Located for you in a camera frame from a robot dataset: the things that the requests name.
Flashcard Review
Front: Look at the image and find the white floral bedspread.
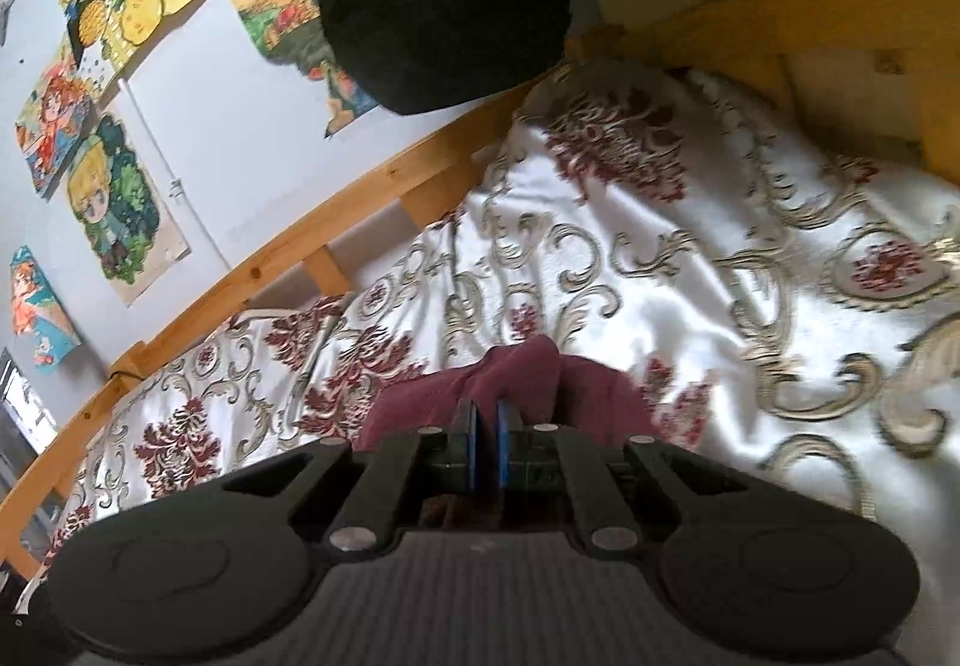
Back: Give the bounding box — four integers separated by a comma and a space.
15, 60, 960, 611

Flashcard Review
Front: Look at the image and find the orange haired figure poster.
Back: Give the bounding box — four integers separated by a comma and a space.
15, 45, 100, 200

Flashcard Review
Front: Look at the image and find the blond figure green poster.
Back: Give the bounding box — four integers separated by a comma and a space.
66, 111, 193, 308

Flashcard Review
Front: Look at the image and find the maroon small garment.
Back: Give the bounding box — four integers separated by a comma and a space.
352, 336, 662, 533

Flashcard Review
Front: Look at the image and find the wooden bed frame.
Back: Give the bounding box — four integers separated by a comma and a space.
0, 0, 960, 581

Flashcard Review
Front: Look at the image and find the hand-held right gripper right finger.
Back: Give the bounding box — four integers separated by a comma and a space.
493, 397, 751, 556

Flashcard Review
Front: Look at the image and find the orange teal figure poster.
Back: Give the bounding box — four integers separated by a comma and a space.
7, 244, 83, 376

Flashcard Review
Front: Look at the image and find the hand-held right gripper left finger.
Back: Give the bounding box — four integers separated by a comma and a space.
222, 397, 478, 554

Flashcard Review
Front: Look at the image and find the orange green painted poster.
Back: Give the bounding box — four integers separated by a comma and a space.
223, 0, 385, 140

